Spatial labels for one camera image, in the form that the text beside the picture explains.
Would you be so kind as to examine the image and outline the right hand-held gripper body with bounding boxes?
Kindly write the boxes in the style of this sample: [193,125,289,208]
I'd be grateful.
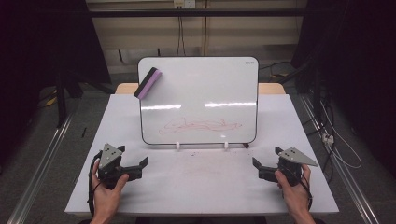
[258,147,319,188]

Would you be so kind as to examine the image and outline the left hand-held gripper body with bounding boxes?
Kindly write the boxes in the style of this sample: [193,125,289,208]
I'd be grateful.
[97,142,144,190]

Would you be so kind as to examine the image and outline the purple and black whiteboard eraser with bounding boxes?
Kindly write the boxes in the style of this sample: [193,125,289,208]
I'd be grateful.
[133,66,163,101]

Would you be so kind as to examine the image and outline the white magnetic whiteboard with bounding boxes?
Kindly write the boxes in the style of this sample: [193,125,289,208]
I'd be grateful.
[137,56,260,147]

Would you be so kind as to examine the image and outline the person's right hand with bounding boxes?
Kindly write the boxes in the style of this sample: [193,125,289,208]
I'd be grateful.
[274,163,313,216]

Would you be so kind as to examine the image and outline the person's left hand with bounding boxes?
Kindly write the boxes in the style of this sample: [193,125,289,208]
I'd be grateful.
[91,167,131,219]

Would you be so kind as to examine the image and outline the white table cover sheet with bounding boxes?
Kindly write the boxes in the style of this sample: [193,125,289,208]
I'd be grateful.
[64,93,340,217]

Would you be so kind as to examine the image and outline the black metal stand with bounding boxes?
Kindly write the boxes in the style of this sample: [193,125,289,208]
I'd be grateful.
[55,70,68,129]

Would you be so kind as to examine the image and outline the yellow vertical pipe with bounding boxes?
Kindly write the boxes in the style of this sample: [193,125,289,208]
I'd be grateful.
[203,0,208,57]

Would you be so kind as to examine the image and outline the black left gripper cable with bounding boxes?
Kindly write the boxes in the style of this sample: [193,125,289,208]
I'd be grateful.
[87,150,104,217]

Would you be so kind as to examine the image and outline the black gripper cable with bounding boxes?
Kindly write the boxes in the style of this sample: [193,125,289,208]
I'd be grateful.
[87,150,104,217]
[300,179,314,211]

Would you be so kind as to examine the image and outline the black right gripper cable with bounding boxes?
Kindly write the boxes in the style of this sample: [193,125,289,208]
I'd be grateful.
[300,179,314,211]

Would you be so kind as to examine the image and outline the aluminium floor rail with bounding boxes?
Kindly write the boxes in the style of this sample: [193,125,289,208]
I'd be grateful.
[6,113,77,224]
[298,93,381,224]

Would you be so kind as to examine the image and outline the white floor cable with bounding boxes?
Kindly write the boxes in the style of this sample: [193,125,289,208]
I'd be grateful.
[319,102,363,170]

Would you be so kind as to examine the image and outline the black hanging cable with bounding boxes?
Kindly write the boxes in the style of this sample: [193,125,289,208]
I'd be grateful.
[177,15,187,57]

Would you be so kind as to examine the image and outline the black horizontal frame bar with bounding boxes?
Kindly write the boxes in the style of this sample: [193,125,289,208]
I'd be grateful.
[87,8,310,19]

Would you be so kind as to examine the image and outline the white wall socket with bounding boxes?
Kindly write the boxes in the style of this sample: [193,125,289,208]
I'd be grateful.
[173,0,197,9]

